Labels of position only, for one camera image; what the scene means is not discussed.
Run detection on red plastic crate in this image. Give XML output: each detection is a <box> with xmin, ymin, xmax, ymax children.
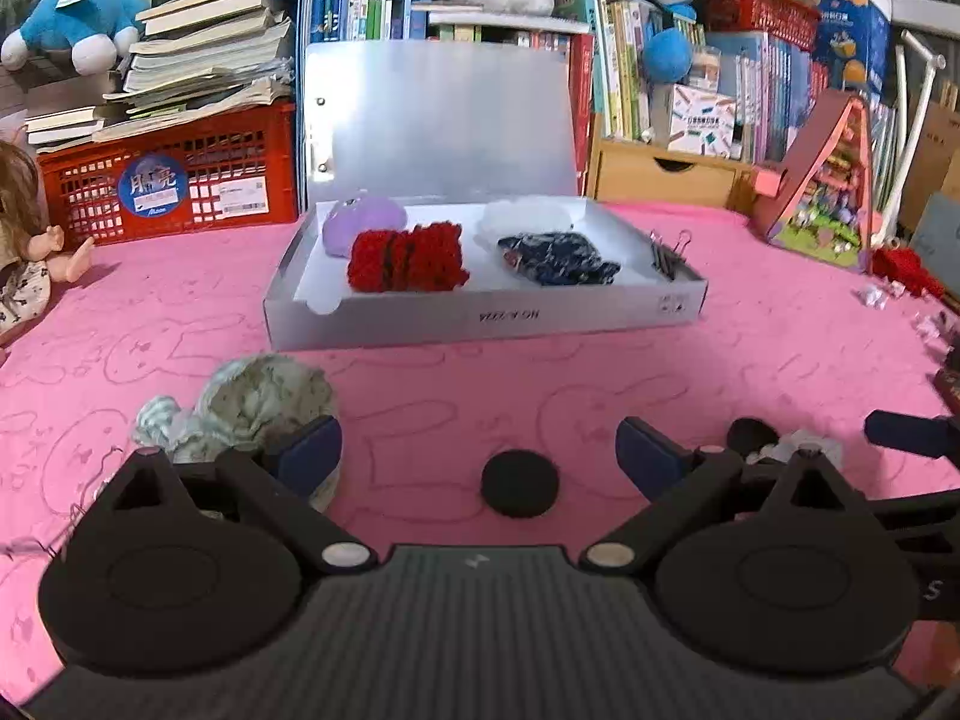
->
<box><xmin>37</xmin><ymin>101</ymin><xmax>298</xmax><ymax>247</ymax></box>

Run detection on small white paper scrap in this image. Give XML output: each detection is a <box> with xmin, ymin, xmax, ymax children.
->
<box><xmin>857</xmin><ymin>283</ymin><xmax>890</xmax><ymax>310</ymax></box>

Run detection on dark blue patterned cloth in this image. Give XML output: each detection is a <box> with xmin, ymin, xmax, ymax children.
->
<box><xmin>496</xmin><ymin>231</ymin><xmax>622</xmax><ymax>286</ymax></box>

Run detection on white fluffy plush toy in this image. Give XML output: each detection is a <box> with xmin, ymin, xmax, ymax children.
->
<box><xmin>475</xmin><ymin>197</ymin><xmax>574</xmax><ymax>247</ymax></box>

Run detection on blue plush toy left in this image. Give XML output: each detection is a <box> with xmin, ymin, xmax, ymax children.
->
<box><xmin>2</xmin><ymin>0</ymin><xmax>148</xmax><ymax>76</ymax></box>

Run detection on wooden drawer box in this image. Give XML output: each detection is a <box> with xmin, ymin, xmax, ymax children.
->
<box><xmin>586</xmin><ymin>137</ymin><xmax>755</xmax><ymax>215</ymax></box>

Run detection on white patterned small box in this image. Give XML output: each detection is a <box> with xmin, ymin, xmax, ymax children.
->
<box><xmin>651</xmin><ymin>85</ymin><xmax>737</xmax><ymax>158</ymax></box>

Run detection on white open storage box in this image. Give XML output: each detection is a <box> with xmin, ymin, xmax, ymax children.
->
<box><xmin>263</xmin><ymin>41</ymin><xmax>708</xmax><ymax>351</ymax></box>

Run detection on stack of books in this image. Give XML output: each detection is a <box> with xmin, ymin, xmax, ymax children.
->
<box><xmin>25</xmin><ymin>0</ymin><xmax>295</xmax><ymax>151</ymax></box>

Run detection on pink triangular toy house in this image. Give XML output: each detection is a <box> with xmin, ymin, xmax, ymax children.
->
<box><xmin>752</xmin><ymin>89</ymin><xmax>874</xmax><ymax>273</ymax></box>

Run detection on green checked cloth garment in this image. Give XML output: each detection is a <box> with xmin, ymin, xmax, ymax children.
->
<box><xmin>132</xmin><ymin>353</ymin><xmax>335</xmax><ymax>463</ymax></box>

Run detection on red knitted item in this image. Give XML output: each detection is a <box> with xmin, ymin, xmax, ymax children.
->
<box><xmin>347</xmin><ymin>221</ymin><xmax>470</xmax><ymax>293</ymax></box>

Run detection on purple fluffy plush toy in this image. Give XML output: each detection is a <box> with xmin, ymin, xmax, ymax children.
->
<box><xmin>320</xmin><ymin>193</ymin><xmax>407</xmax><ymax>259</ymax></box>

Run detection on white pipe stand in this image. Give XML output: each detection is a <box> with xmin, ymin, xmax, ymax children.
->
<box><xmin>871</xmin><ymin>29</ymin><xmax>947</xmax><ymax>249</ymax></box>

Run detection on black round lid front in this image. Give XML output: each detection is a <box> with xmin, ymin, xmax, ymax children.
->
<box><xmin>480</xmin><ymin>449</ymin><xmax>560</xmax><ymax>518</ymax></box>

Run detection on row of books right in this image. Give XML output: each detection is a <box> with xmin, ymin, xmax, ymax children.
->
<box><xmin>579</xmin><ymin>0</ymin><xmax>898</xmax><ymax>182</ymax></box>

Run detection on brown haired doll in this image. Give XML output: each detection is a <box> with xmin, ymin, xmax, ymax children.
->
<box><xmin>0</xmin><ymin>142</ymin><xmax>96</xmax><ymax>359</ymax></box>

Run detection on black round lid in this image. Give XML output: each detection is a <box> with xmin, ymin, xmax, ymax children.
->
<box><xmin>726</xmin><ymin>416</ymin><xmax>779</xmax><ymax>460</ymax></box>
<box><xmin>480</xmin><ymin>449</ymin><xmax>560</xmax><ymax>518</ymax></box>

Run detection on black round lid rear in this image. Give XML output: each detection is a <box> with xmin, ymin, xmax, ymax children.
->
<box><xmin>726</xmin><ymin>416</ymin><xmax>779</xmax><ymax>460</ymax></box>

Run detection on row of upright books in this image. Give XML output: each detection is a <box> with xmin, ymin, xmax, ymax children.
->
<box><xmin>296</xmin><ymin>0</ymin><xmax>596</xmax><ymax>187</ymax></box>

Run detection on black binder clips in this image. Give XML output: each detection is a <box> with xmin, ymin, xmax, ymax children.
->
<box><xmin>649</xmin><ymin>229</ymin><xmax>693</xmax><ymax>281</ymax></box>

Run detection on blue carton box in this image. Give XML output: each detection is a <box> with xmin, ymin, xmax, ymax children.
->
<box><xmin>814</xmin><ymin>0</ymin><xmax>892</xmax><ymax>101</ymax></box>

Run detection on white crumpled paper cloth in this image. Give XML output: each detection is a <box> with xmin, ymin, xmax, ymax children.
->
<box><xmin>747</xmin><ymin>429</ymin><xmax>843</xmax><ymax>470</ymax></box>

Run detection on red fabric item right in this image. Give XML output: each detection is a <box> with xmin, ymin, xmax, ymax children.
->
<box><xmin>871</xmin><ymin>247</ymin><xmax>946</xmax><ymax>299</ymax></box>

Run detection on red basket on books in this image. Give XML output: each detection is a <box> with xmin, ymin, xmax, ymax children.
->
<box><xmin>706</xmin><ymin>0</ymin><xmax>820</xmax><ymax>52</ymax></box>

